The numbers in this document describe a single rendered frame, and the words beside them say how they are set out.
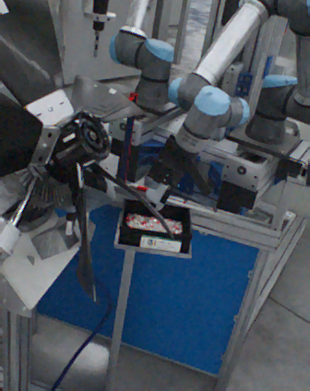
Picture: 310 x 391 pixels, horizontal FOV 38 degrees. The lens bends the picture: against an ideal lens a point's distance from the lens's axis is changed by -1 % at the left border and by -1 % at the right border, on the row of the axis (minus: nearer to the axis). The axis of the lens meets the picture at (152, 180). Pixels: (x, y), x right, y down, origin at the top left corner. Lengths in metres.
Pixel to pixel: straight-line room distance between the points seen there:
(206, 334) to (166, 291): 0.23
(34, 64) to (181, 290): 1.03
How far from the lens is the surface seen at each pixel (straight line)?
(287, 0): 1.34
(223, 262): 1.63
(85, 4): 1.03
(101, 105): 1.22
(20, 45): 1.07
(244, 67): 1.87
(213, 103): 1.06
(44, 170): 1.02
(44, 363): 2.10
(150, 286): 1.77
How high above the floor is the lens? 1.62
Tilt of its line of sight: 28 degrees down
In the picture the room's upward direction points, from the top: 10 degrees clockwise
